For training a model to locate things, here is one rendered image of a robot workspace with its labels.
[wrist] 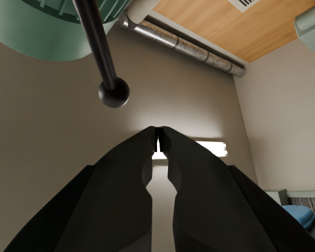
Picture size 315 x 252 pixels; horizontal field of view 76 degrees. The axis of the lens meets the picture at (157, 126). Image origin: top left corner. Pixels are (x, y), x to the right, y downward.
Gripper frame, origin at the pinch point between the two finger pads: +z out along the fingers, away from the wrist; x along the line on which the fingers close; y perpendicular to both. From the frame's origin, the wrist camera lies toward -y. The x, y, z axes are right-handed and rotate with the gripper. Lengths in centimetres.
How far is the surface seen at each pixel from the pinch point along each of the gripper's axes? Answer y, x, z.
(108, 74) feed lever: -1.1, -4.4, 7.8
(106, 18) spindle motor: -5.3, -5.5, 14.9
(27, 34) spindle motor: -3.7, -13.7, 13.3
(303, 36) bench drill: 12, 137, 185
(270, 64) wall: 58, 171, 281
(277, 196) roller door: 188, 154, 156
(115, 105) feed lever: 2.9, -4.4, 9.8
